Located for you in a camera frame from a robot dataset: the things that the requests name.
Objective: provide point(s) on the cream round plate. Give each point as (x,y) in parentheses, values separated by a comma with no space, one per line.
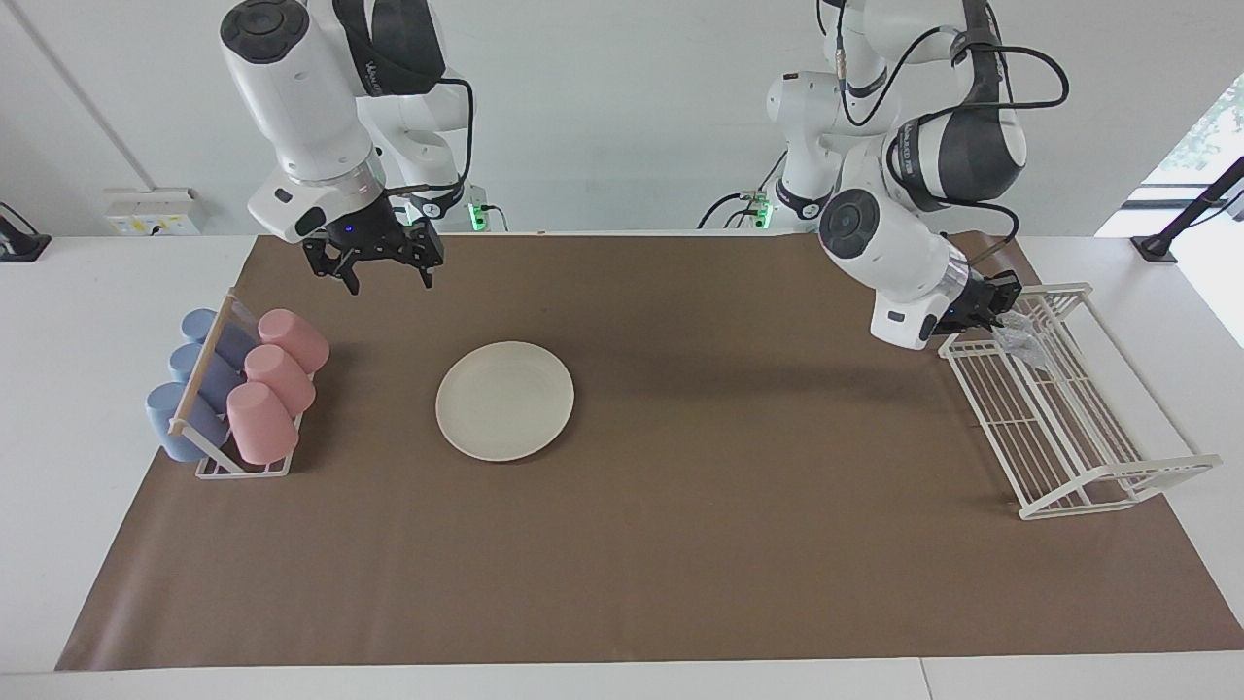
(505,401)

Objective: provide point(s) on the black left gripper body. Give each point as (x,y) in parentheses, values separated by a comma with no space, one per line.
(982,303)

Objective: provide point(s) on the cup holder with wooden bar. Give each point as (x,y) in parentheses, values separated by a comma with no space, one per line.
(204,360)

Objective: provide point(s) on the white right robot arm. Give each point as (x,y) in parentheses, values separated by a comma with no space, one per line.
(301,107)

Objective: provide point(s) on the brown table mat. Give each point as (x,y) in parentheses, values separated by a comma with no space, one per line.
(680,544)

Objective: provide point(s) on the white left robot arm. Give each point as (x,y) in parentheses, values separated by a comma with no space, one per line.
(894,253)

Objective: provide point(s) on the white wall outlet box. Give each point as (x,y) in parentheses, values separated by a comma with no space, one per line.
(155,212)

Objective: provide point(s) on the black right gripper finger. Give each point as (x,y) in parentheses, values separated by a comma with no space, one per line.
(349,279)
(426,272)

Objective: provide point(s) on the clear plastic bag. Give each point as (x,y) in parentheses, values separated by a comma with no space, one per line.
(1025,340)

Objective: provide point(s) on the green lit control box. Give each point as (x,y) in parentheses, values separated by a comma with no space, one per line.
(477,212)
(761,209)

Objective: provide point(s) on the blue plastic cup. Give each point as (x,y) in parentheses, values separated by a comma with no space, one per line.
(209,329)
(194,374)
(175,423)

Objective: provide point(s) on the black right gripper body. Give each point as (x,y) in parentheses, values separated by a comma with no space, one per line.
(374,238)

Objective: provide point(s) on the pink plastic cup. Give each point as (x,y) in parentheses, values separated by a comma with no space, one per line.
(282,377)
(294,338)
(260,423)

